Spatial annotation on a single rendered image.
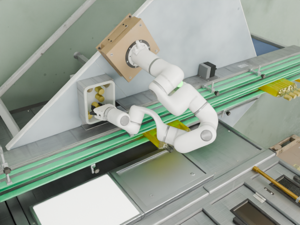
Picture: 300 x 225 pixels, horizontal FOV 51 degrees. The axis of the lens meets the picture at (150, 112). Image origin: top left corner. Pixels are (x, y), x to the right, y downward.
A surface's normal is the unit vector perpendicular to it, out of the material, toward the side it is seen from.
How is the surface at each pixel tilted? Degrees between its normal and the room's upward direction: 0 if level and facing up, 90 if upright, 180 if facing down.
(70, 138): 90
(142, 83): 0
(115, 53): 5
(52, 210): 90
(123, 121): 15
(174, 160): 90
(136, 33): 5
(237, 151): 90
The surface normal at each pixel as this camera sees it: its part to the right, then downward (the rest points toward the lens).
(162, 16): 0.59, 0.46
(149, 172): 0.06, -0.84
